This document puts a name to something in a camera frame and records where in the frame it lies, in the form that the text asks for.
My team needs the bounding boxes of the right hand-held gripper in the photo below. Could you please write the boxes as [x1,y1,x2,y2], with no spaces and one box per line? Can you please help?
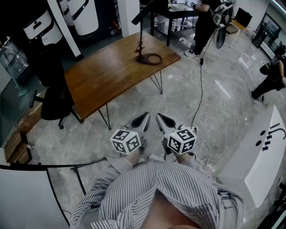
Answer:
[156,113,198,156]

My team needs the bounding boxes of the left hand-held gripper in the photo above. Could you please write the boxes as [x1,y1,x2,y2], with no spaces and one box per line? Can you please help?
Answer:
[110,112,151,156]

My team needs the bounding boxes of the black desk lamp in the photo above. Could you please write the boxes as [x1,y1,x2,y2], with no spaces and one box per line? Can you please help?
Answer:
[131,0,163,66]

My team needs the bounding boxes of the person's left forearm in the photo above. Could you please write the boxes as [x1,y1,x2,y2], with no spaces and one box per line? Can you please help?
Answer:
[93,152,148,197]

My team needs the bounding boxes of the person's right forearm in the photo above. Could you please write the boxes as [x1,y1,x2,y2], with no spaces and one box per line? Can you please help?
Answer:
[149,153,216,188]

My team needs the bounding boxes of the person's striped shirt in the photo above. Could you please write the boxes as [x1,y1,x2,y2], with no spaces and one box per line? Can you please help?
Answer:
[69,153,247,229]

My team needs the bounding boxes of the wooden table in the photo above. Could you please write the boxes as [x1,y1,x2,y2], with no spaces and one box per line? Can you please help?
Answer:
[63,31,182,131]

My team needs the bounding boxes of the white counter block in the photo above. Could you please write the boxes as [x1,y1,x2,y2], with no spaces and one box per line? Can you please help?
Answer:
[217,105,286,208]

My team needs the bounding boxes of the black office chair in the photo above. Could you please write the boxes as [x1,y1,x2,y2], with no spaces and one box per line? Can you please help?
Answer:
[29,44,84,130]

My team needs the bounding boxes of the wooden crate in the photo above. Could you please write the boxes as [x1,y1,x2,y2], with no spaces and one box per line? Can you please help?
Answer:
[4,131,34,164]

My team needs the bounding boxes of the white black-framed panel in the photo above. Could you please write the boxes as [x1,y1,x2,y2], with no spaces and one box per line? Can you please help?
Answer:
[0,164,70,229]

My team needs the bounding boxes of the grey white wearable rig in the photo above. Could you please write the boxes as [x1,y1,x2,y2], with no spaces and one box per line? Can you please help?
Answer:
[211,1,234,49]

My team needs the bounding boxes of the black metal table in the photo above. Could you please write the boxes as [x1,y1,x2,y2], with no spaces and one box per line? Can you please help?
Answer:
[150,1,200,47]

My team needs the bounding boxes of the white rounded machine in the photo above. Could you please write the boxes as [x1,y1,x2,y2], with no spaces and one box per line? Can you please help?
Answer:
[23,8,63,47]
[66,0,99,36]

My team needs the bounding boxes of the glass display case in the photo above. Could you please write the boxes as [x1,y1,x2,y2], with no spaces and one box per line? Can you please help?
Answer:
[0,39,31,117]

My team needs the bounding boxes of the black monitor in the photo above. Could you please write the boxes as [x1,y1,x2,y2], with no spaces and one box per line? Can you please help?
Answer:
[235,7,253,28]

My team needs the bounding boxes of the white cable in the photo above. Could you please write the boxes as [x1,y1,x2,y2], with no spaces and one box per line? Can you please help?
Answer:
[193,140,220,181]

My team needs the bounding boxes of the black floor cable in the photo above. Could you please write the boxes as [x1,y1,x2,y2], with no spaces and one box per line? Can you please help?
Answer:
[190,33,216,128]

